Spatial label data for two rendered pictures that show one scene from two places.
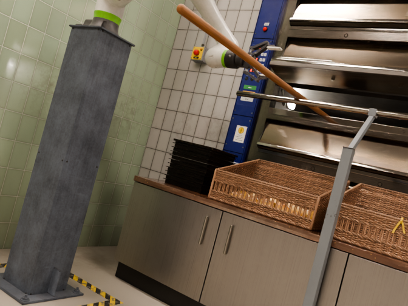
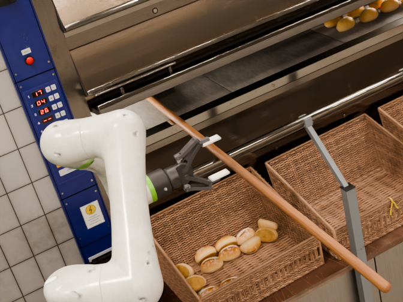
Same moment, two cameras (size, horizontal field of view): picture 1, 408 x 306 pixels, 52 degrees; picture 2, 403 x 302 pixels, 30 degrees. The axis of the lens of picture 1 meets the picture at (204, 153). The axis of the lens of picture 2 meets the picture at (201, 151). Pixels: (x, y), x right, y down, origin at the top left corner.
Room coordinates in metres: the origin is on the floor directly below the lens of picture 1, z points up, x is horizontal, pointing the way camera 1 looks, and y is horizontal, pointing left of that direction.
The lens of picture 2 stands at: (0.69, 1.59, 2.51)
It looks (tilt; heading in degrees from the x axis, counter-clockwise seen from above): 29 degrees down; 306
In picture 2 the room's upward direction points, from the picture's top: 15 degrees counter-clockwise
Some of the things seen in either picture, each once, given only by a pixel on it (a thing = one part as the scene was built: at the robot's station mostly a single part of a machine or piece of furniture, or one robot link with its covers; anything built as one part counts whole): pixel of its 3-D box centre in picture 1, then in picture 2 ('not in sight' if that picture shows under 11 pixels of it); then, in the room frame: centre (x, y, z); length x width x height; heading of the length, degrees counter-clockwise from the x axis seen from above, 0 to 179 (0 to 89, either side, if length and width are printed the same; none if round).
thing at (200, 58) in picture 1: (200, 54); not in sight; (2.85, 0.20, 1.46); 0.10 x 0.07 x 0.10; 55
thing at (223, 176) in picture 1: (280, 189); (230, 242); (2.15, -0.43, 0.72); 0.56 x 0.49 x 0.28; 57
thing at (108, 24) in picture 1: (96, 28); not in sight; (1.95, 0.64, 1.23); 0.26 x 0.15 x 0.06; 56
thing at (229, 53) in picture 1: (234, 59); (158, 183); (2.07, -0.03, 1.29); 0.12 x 0.06 x 0.09; 145
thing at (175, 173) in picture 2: (246, 60); (179, 174); (2.03, -0.09, 1.29); 0.09 x 0.07 x 0.08; 55
